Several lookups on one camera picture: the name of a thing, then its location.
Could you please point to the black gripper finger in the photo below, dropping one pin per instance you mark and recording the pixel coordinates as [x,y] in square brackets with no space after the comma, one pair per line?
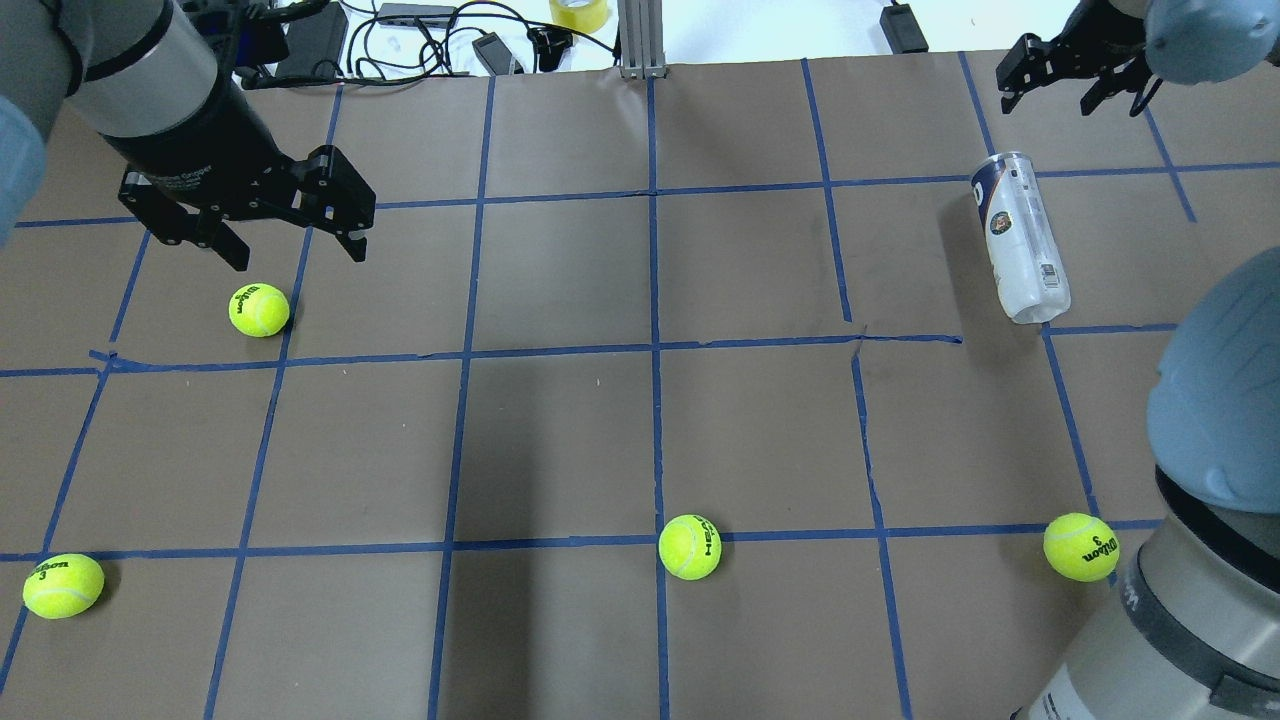
[173,224]
[325,192]
[1034,63]
[1134,78]

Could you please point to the tennis ball near arm base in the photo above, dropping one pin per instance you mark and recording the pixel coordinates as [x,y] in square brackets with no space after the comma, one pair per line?
[690,547]

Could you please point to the tennis ball far side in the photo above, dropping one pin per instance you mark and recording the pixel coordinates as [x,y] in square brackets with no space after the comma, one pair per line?
[259,310]

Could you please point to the tennis ball middle row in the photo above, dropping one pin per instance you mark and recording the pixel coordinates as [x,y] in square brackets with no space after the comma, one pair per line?
[63,586]

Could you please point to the tennis ball near front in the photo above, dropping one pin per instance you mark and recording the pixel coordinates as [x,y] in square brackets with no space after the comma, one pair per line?
[1081,547]

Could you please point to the black power adapter brick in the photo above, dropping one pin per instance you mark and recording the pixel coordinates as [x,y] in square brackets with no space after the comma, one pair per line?
[901,29]

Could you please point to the yellow tape roll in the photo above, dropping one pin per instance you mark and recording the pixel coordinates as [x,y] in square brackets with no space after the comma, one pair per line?
[584,16]

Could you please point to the aluminium frame post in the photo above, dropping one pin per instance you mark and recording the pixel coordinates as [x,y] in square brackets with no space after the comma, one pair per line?
[641,40]

